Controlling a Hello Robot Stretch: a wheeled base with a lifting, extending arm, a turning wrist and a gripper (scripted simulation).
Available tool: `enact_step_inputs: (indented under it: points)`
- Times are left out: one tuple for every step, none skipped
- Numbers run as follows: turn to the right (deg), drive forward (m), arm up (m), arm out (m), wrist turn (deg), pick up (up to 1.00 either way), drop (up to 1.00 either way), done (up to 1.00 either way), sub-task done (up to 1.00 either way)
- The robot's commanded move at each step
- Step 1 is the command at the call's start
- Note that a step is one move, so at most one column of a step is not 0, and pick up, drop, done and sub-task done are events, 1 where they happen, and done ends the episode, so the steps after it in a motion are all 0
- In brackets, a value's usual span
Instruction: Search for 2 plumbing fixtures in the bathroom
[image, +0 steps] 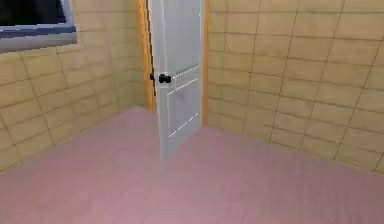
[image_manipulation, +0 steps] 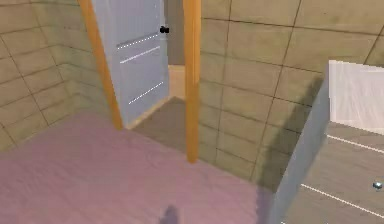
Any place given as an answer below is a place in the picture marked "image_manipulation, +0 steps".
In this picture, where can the grey cabinet with drawers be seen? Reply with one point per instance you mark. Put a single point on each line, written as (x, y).
(336, 173)

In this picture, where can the orange wooden door frame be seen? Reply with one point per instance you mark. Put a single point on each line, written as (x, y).
(192, 83)

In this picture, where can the grey room door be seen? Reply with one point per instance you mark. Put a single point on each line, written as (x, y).
(140, 66)

